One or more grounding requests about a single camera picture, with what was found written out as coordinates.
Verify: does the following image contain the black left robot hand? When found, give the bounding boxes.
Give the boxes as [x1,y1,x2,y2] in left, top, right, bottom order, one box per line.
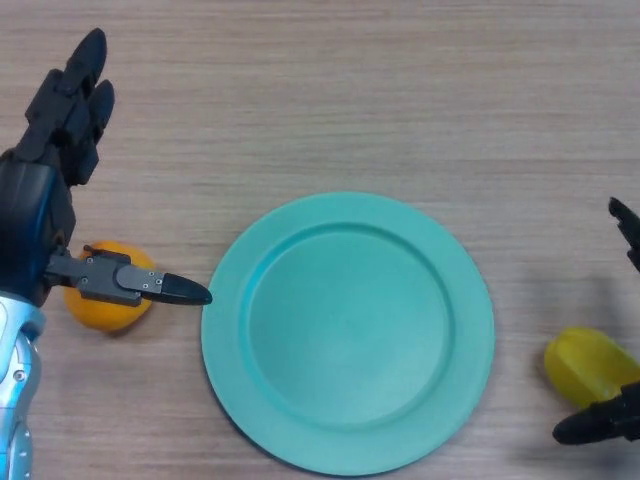
[0,28,214,307]

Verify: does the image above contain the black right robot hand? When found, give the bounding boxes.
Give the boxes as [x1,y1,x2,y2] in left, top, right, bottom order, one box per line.
[552,197,640,446]

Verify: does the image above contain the yellow starfruit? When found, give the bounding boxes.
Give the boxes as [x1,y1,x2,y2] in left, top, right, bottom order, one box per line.
[543,326,640,411]

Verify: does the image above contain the green round plate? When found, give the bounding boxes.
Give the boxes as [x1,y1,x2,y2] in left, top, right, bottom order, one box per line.
[200,192,496,476]

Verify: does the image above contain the orange pear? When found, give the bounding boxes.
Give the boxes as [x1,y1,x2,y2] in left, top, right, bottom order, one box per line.
[63,240,156,332]

